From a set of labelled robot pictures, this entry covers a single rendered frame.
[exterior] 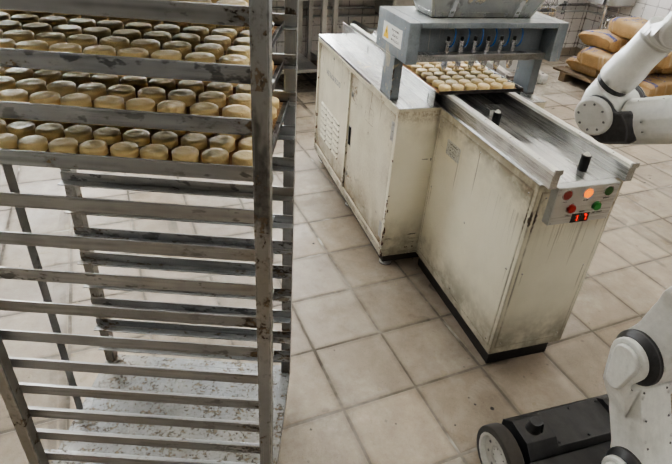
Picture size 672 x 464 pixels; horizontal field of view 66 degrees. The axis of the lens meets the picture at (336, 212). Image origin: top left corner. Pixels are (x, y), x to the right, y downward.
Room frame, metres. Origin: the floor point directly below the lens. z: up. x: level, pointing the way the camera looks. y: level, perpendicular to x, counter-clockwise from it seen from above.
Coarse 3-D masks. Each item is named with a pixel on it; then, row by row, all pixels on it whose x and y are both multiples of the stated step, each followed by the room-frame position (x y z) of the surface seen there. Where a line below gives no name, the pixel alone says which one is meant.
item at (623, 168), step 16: (496, 96) 2.26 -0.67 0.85; (512, 96) 2.15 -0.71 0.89; (528, 112) 2.04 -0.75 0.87; (544, 112) 1.96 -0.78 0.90; (544, 128) 1.93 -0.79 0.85; (560, 128) 1.85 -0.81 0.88; (576, 128) 1.81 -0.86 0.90; (576, 144) 1.75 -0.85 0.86; (592, 144) 1.69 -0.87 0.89; (592, 160) 1.67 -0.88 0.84; (608, 160) 1.61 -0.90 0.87; (624, 160) 1.56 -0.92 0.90; (624, 176) 1.53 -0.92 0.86
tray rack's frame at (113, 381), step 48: (0, 336) 0.82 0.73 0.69; (0, 384) 0.79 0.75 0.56; (96, 384) 1.13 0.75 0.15; (144, 384) 1.15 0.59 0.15; (192, 384) 1.16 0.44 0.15; (240, 384) 1.18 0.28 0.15; (288, 384) 1.21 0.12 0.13; (144, 432) 0.97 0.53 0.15; (192, 432) 0.99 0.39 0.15; (240, 432) 1.00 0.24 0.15
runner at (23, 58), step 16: (0, 48) 0.82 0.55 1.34; (0, 64) 0.82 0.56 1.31; (16, 64) 0.82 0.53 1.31; (32, 64) 0.82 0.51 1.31; (48, 64) 0.82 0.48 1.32; (64, 64) 0.82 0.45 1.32; (80, 64) 0.82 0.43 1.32; (96, 64) 0.82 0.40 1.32; (112, 64) 0.82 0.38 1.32; (128, 64) 0.82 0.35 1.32; (144, 64) 0.82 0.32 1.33; (160, 64) 0.82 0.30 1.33; (176, 64) 0.82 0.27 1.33; (192, 64) 0.82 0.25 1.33; (208, 64) 0.82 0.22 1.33; (224, 64) 0.82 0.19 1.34; (208, 80) 0.82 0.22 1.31; (224, 80) 0.82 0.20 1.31; (240, 80) 0.82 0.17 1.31; (272, 80) 0.84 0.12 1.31
